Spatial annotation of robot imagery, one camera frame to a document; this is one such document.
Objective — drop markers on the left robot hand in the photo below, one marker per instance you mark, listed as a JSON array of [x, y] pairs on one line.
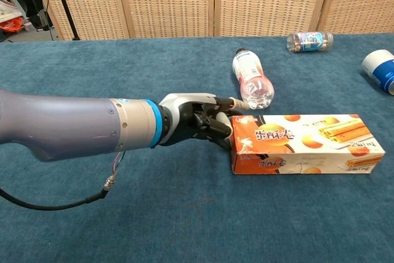
[[184, 112]]

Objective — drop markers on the orange biscuit box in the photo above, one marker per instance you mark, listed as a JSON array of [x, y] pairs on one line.
[[307, 152]]

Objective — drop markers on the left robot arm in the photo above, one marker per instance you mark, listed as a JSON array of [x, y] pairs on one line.
[[61, 124]]

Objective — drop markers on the pink drink bottle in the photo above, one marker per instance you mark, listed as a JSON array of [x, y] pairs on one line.
[[249, 72]]

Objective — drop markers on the blue table mat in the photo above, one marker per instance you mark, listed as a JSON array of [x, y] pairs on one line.
[[154, 213]]

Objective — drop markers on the woven folding screen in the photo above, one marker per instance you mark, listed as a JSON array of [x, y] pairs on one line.
[[169, 1]]

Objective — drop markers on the clear plastic snack jar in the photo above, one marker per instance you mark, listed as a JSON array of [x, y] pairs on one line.
[[309, 42]]

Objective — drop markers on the black tripod stand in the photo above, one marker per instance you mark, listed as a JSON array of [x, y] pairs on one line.
[[61, 1]]

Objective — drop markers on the black office chair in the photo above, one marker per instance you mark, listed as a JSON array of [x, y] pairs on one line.
[[34, 4]]

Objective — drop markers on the orange plastic bag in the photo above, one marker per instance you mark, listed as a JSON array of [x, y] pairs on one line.
[[12, 25]]

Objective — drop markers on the blue and white can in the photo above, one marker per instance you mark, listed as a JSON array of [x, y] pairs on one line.
[[381, 70]]

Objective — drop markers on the white printed papers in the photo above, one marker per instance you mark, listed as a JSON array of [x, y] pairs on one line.
[[7, 9]]

